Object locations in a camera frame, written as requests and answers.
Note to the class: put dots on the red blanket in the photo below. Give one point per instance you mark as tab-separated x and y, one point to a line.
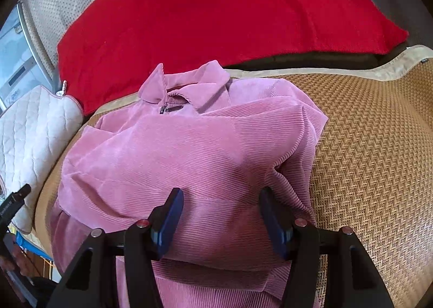
220	23

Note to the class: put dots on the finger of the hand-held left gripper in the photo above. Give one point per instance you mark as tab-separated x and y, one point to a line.
13	201

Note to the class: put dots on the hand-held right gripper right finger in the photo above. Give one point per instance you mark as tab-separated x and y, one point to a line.
274	223

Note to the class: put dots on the blue cloth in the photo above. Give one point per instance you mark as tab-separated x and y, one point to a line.
32	243

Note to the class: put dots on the woven bamboo mat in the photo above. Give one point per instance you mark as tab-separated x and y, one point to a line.
365	145

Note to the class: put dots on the white window frame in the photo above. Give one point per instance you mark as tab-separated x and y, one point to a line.
17	57

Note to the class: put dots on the beige dotted sofa backrest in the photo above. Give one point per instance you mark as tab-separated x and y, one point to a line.
57	0

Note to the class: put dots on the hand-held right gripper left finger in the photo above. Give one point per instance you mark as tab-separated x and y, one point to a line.
167	226

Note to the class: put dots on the white cloth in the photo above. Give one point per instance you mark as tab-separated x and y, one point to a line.
33	138

